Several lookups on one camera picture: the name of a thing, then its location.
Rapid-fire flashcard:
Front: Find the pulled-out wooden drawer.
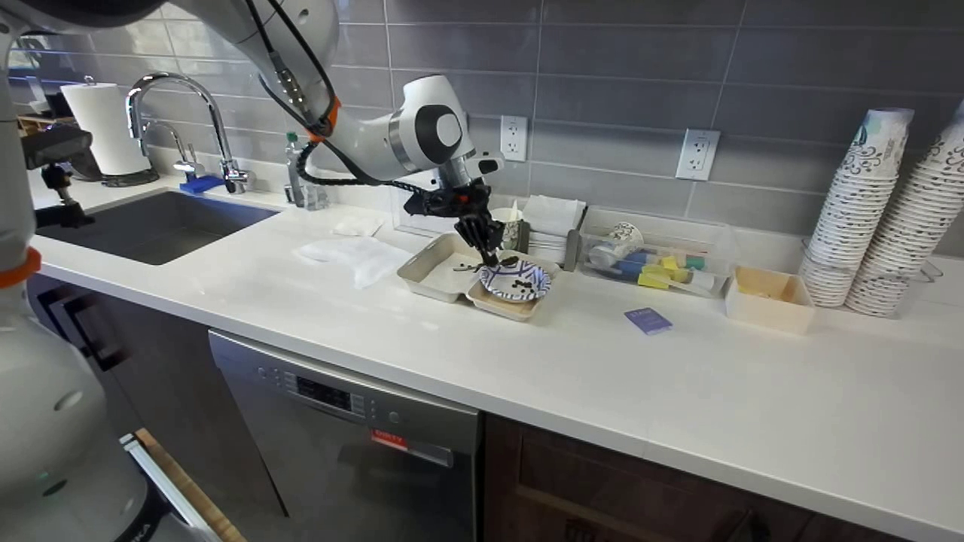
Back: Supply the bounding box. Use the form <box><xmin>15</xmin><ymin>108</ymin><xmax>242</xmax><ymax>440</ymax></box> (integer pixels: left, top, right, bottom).
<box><xmin>116</xmin><ymin>425</ymin><xmax>251</xmax><ymax>542</ymax></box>

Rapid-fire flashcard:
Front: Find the chrome gooseneck faucet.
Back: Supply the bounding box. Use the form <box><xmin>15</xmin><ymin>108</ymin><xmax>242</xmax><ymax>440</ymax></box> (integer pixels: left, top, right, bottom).
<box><xmin>122</xmin><ymin>70</ymin><xmax>252</xmax><ymax>197</ymax></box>

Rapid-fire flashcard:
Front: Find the dark undermount sink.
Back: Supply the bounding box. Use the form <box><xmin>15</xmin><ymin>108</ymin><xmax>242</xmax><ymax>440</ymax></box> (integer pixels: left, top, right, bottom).
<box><xmin>33</xmin><ymin>191</ymin><xmax>281</xmax><ymax>267</ymax></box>

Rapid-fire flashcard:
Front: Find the small clear plastic bag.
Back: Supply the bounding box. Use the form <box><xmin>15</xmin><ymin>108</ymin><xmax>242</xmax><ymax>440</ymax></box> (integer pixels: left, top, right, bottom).
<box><xmin>331</xmin><ymin>209</ymin><xmax>388</xmax><ymax>242</ymax></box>

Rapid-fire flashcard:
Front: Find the large clear plastic bag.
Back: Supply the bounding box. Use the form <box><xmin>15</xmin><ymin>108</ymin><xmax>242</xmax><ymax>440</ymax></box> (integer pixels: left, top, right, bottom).
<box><xmin>296</xmin><ymin>232</ymin><xmax>415</xmax><ymax>292</ymax></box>

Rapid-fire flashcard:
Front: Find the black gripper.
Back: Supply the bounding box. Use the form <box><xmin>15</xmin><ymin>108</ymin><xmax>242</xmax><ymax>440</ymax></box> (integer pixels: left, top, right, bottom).
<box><xmin>453</xmin><ymin>185</ymin><xmax>505</xmax><ymax>264</ymax></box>

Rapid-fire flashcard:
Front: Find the purple card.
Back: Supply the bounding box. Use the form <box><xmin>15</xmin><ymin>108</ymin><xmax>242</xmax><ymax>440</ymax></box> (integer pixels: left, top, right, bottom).
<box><xmin>623</xmin><ymin>303</ymin><xmax>676</xmax><ymax>339</ymax></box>

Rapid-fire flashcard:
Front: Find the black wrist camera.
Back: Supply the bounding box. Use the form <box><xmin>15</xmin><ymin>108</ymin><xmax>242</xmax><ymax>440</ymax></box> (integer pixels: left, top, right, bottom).
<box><xmin>405</xmin><ymin>185</ymin><xmax>475</xmax><ymax>220</ymax></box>

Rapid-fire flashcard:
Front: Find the stainless steel dishwasher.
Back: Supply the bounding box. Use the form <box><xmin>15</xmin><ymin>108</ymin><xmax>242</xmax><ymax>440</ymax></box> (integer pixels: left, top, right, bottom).
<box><xmin>206</xmin><ymin>328</ymin><xmax>481</xmax><ymax>542</ymax></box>

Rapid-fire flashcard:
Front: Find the black camera on tripod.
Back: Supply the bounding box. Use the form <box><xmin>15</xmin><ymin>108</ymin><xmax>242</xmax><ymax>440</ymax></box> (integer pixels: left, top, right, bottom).
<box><xmin>15</xmin><ymin>114</ymin><xmax>96</xmax><ymax>232</ymax></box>

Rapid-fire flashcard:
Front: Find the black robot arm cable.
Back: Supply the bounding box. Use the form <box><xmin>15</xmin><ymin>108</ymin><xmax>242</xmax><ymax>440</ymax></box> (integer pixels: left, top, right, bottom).
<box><xmin>244</xmin><ymin>0</ymin><xmax>432</xmax><ymax>197</ymax></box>

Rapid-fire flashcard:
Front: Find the blue patterned paper bowl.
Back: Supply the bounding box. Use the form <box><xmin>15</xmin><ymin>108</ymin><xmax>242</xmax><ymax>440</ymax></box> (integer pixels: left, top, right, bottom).
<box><xmin>475</xmin><ymin>254</ymin><xmax>555</xmax><ymax>307</ymax></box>

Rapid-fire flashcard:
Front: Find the small chrome tap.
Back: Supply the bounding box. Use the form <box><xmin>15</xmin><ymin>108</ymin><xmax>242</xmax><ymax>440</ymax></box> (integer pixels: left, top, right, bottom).
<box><xmin>148</xmin><ymin>118</ymin><xmax>199</xmax><ymax>174</ymax></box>

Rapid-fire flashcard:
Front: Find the bright window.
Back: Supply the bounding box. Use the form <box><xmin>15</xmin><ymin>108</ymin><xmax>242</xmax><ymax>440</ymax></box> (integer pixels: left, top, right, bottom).
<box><xmin>5</xmin><ymin>33</ymin><xmax>55</xmax><ymax>76</ymax></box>

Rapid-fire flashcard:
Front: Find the dark cabinet with handle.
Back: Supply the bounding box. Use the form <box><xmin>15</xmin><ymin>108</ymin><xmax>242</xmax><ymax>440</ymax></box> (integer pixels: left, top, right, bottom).
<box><xmin>28</xmin><ymin>262</ymin><xmax>296</xmax><ymax>542</ymax></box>

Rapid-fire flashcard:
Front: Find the tall printed paper cup stack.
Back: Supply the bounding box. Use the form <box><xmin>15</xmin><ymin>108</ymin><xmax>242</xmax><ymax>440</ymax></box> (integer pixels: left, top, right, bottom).
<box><xmin>844</xmin><ymin>101</ymin><xmax>964</xmax><ymax>322</ymax></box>
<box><xmin>795</xmin><ymin>105</ymin><xmax>917</xmax><ymax>311</ymax></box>

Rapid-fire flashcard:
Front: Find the brown wooden cabinet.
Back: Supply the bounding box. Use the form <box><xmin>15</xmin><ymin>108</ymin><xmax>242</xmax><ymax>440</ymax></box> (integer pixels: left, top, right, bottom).
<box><xmin>478</xmin><ymin>411</ymin><xmax>907</xmax><ymax>542</ymax></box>

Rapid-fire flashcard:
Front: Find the white paper towel roll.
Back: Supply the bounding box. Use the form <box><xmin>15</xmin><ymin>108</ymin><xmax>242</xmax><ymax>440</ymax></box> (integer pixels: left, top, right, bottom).
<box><xmin>56</xmin><ymin>82</ymin><xmax>154</xmax><ymax>182</ymax></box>

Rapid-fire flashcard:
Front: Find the blue sponge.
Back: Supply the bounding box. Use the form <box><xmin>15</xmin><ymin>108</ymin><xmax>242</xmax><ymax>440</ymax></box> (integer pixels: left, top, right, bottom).
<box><xmin>179</xmin><ymin>172</ymin><xmax>229</xmax><ymax>197</ymax></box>

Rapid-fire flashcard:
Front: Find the white clamshell takeout tray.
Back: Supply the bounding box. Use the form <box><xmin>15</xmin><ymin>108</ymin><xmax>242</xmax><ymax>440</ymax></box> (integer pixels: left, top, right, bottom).
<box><xmin>394</xmin><ymin>232</ymin><xmax>558</xmax><ymax>326</ymax></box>

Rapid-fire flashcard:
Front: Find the tan cardboard box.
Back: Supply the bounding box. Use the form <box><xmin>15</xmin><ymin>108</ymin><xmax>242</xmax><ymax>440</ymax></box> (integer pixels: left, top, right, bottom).
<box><xmin>720</xmin><ymin>264</ymin><xmax>820</xmax><ymax>339</ymax></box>

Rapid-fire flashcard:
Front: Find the white wall power outlet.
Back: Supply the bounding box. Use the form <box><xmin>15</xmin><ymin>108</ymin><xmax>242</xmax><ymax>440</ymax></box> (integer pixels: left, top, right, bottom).
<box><xmin>672</xmin><ymin>128</ymin><xmax>723</xmax><ymax>185</ymax></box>
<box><xmin>498</xmin><ymin>112</ymin><xmax>529</xmax><ymax>164</ymax></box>

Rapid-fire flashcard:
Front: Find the clear condiment packet organizer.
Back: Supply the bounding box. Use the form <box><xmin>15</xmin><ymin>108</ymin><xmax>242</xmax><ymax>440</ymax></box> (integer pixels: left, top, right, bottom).
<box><xmin>581</xmin><ymin>220</ymin><xmax>731</xmax><ymax>300</ymax></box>

